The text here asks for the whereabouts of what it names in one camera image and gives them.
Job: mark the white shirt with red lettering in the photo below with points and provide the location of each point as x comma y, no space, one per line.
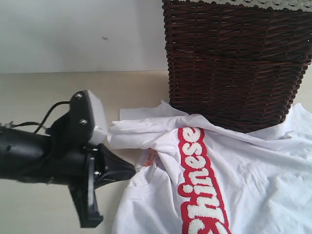
197,178

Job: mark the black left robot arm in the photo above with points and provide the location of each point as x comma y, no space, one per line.
23,155

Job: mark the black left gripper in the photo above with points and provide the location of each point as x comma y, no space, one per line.
73,162

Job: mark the brown wicker laundry basket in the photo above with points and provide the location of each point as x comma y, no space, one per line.
238,66

